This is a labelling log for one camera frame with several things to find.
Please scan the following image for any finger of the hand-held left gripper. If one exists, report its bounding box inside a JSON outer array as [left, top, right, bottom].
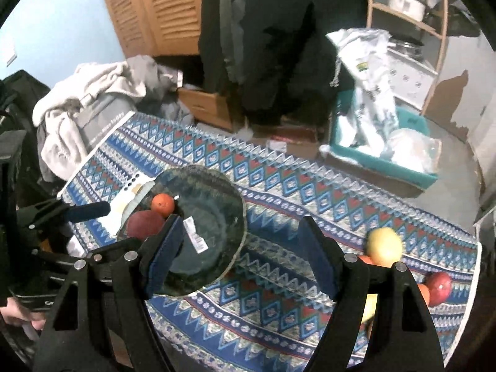
[[17, 199, 112, 232], [33, 237, 143, 277]]

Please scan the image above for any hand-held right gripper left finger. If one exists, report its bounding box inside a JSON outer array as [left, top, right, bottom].
[[33, 214, 185, 372]]

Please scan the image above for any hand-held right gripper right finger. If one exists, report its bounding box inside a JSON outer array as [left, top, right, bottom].
[[300, 216, 444, 372]]

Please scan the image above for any person's left hand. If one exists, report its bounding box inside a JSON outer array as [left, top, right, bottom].
[[0, 299, 45, 332]]

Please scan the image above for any dark red apple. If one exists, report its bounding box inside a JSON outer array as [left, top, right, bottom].
[[126, 211, 166, 241]]

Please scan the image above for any small orange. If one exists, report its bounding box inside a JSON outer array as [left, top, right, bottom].
[[151, 193, 177, 218]]

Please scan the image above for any blue patterned tablecloth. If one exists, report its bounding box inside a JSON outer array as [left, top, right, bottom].
[[58, 112, 483, 372]]

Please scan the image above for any yellow apple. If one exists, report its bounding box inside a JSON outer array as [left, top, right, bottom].
[[366, 227, 404, 268]]

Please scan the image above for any grey printed cloth bag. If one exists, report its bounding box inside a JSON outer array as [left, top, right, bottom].
[[75, 92, 137, 153]]

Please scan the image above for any cream towel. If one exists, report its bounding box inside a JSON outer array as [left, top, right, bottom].
[[33, 61, 145, 172]]

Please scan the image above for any teal box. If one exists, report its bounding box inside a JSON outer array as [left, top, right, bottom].
[[320, 88, 439, 192]]

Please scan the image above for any black bag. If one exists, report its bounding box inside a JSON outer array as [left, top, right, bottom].
[[0, 69, 52, 134]]

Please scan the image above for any flat cardboard sheet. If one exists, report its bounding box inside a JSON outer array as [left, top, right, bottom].
[[250, 123, 332, 160]]

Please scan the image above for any bright red apple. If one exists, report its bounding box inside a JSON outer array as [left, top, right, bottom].
[[425, 271, 453, 307]]

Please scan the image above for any clear plastic bag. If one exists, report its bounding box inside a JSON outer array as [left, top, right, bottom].
[[382, 127, 443, 175]]

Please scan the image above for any grey garment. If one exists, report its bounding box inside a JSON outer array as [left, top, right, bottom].
[[127, 55, 196, 125]]

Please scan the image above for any white printed plastic bag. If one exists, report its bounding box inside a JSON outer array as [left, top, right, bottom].
[[325, 28, 401, 156]]

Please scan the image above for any white patterned box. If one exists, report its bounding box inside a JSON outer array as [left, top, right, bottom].
[[387, 44, 439, 110]]

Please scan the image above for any wooden louvered door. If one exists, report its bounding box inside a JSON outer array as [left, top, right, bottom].
[[97, 0, 207, 57]]

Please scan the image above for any black hanging coat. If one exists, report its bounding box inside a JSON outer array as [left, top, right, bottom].
[[197, 0, 370, 125]]

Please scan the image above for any wooden shelf rack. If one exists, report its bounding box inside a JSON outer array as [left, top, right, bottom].
[[365, 0, 453, 117]]

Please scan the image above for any white wall switch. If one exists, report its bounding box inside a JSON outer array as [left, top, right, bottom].
[[0, 44, 18, 67]]

